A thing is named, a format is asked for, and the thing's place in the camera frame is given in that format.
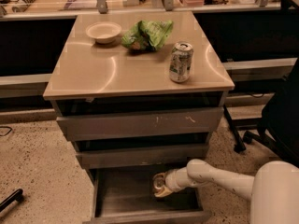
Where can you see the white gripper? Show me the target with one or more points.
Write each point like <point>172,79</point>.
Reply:
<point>171,180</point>

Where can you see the orange soda can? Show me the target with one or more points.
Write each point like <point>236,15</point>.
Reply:
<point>158,182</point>

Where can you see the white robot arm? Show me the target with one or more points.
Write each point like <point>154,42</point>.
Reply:
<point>273,192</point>

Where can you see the bottom grey drawer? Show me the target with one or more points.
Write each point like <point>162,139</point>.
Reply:
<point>124,195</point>

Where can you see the grey drawer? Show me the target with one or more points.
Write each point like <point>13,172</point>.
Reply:
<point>124,195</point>
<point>140,124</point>
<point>141,156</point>

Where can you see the middle grey drawer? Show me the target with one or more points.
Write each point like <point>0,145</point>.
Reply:
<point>141,156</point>

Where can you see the grey drawer cabinet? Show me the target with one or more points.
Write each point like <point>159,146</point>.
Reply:
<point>91,79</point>

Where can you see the top grey drawer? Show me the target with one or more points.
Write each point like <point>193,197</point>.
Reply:
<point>140,124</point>

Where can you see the white and green soda can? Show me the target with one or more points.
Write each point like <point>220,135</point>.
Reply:
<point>181,61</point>

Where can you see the black table leg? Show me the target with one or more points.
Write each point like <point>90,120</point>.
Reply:
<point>239,145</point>

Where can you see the black office chair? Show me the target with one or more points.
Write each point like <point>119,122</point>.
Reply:
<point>278,129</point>

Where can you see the green chip bag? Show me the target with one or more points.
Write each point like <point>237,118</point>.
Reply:
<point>147,35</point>

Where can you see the black chair leg left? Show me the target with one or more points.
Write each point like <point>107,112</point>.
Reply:
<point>15,196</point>

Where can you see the white shallow bowl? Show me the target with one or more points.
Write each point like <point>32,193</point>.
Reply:
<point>103,32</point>

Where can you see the purple paper sheet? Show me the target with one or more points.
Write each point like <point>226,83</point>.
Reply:
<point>79,4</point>

